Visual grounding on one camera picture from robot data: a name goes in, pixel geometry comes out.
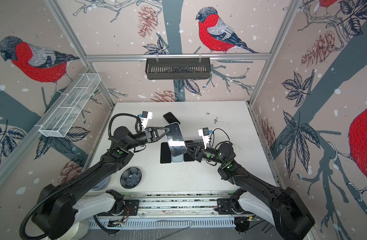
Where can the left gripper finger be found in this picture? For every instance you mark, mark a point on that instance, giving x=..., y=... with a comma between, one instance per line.
x=160, y=134
x=161, y=128

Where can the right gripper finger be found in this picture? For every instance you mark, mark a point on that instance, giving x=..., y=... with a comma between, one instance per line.
x=194, y=145
x=190, y=155

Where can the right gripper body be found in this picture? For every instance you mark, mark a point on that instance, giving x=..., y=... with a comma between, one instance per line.
x=211, y=155

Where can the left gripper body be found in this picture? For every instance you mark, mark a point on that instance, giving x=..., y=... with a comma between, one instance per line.
x=149, y=136

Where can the black phone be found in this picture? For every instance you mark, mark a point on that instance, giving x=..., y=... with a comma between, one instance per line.
x=170, y=118
x=190, y=141
x=175, y=139
x=165, y=153

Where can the light blue phone case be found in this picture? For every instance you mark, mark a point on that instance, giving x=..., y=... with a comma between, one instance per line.
x=177, y=159

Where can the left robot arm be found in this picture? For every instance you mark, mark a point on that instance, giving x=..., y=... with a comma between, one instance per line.
x=54, y=212

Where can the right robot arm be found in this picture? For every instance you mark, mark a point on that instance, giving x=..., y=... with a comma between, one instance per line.
x=291, y=217

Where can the dark flower-shaped dish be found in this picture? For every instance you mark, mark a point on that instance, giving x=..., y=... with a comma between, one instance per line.
x=130, y=178

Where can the lavender cup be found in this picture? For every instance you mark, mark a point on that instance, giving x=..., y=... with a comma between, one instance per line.
x=102, y=184

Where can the white bowl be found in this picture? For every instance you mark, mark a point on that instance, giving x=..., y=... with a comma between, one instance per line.
x=77, y=231

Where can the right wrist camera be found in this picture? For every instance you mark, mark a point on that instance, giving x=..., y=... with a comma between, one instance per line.
x=205, y=133

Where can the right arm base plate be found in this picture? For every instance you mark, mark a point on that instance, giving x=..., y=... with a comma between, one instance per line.
x=229, y=207

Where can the black wall basket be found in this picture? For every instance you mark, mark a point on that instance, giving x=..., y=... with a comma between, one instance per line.
x=178, y=69

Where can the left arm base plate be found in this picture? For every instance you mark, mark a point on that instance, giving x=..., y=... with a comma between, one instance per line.
x=127, y=208

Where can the white mesh wall basket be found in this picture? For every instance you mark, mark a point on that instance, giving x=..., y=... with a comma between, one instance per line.
x=63, y=117

